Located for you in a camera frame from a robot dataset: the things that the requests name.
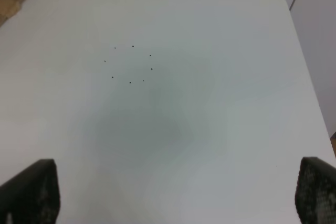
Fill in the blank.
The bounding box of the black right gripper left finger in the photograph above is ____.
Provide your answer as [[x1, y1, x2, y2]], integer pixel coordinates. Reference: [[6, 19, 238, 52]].
[[1, 159, 60, 223]]

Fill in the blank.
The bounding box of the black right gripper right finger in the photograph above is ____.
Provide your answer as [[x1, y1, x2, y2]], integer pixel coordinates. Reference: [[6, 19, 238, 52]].
[[295, 157, 335, 223]]

